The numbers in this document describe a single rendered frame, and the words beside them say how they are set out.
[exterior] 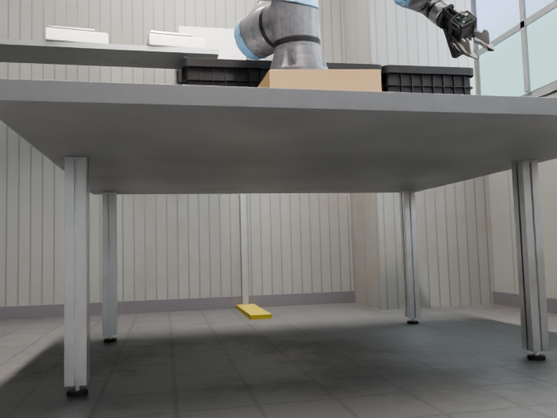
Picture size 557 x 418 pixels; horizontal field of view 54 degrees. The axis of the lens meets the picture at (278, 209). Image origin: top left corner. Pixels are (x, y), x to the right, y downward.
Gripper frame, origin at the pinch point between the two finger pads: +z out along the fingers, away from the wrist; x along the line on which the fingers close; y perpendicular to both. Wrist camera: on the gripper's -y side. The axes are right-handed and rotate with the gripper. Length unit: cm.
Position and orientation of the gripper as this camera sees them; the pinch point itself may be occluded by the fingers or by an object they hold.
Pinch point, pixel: (483, 54)
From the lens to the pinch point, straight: 193.2
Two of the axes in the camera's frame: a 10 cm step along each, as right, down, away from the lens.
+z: 4.4, 7.0, -5.7
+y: -2.0, -5.4, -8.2
